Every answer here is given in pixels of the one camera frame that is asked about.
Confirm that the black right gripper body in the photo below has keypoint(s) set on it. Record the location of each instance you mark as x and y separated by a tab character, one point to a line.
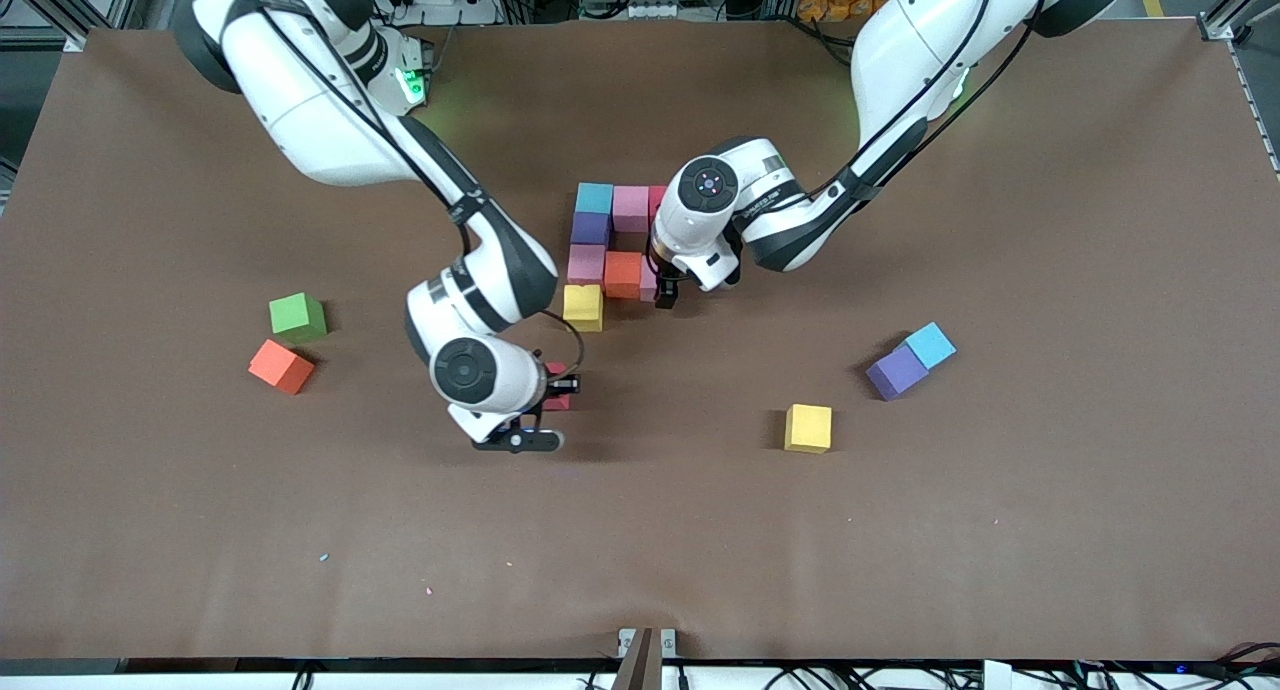
553	386

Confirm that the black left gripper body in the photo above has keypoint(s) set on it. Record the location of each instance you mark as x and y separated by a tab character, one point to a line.
664	288

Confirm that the pink foam cube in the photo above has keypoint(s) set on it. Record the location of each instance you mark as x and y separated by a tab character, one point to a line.
631	210
648	285
586	264

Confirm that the red foam cube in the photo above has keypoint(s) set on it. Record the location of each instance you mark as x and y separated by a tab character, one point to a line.
558	403
657	202

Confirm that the orange foam cube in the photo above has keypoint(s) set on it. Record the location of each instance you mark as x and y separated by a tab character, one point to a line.
622	275
280	367

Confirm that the yellow foam cube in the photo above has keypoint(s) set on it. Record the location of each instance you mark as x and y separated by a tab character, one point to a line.
583	308
808	429

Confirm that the purple foam cube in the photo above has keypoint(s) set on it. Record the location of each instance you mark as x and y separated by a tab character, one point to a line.
590	229
895	373

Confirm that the blue foam cube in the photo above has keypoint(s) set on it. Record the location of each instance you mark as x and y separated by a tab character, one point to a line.
932	344
594	198

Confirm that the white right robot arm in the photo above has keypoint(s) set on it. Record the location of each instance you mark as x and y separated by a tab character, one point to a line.
320	120

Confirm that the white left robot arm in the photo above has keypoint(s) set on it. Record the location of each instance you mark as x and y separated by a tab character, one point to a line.
900	50

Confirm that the brown table mat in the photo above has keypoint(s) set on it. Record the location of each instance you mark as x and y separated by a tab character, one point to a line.
640	530

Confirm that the green foam cube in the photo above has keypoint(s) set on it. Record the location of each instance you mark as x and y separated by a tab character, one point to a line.
296	315

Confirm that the aluminium frame profile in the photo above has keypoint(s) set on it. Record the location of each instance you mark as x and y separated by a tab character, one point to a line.
75	38
1222	25

